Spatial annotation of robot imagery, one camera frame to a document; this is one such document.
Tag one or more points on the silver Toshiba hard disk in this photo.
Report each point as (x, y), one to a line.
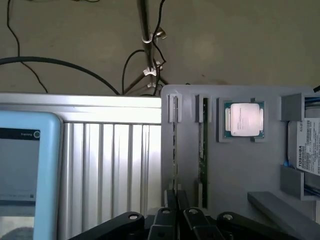
(307, 150)

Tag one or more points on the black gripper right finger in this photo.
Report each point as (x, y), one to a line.
(192, 225)

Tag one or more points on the silver tripod stand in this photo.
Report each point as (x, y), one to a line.
(146, 30)

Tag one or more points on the light blue teach pendant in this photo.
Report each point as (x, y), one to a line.
(50, 175)

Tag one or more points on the grey parts rack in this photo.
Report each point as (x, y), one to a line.
(237, 170)

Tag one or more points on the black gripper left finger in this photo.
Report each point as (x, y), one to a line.
(165, 225)

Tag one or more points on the silver green CPU chip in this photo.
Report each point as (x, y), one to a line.
(243, 120)

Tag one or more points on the green RAM stick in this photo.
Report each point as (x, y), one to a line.
(205, 150)

